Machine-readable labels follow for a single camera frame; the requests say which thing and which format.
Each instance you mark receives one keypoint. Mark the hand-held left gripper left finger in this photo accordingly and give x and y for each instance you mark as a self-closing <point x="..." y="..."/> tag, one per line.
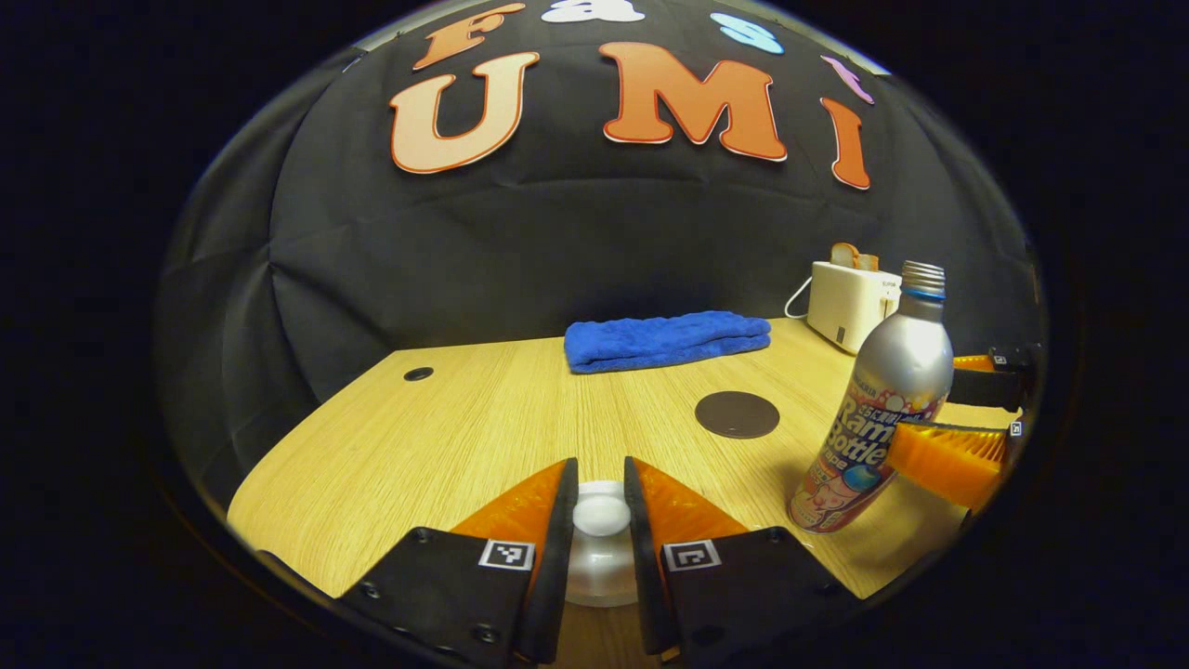
<point x="557" y="557"/>

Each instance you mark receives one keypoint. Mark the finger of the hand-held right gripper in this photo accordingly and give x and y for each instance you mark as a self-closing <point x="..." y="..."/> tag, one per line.
<point x="994" y="386"/>
<point x="947" y="460"/>

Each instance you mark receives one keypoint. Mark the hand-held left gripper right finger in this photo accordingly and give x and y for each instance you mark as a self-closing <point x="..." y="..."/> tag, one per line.
<point x="641" y="576"/>

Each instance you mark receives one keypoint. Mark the silver water bottle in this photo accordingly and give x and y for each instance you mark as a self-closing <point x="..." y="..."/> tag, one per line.
<point x="896" y="372"/>

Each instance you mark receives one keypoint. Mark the dark round coaster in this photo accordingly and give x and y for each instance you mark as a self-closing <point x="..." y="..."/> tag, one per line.
<point x="737" y="414"/>

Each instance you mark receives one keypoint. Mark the white toaster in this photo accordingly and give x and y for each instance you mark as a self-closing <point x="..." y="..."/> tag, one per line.
<point x="845" y="311"/>

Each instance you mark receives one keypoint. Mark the toasted bread slice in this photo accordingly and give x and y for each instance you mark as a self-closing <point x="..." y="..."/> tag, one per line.
<point x="868" y="262"/>
<point x="843" y="255"/>

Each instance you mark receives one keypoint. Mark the blue folded towel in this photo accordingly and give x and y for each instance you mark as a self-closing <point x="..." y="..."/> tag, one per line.
<point x="664" y="339"/>

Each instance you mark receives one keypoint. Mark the black backdrop cloth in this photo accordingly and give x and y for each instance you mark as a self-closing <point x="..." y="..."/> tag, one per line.
<point x="557" y="251"/>

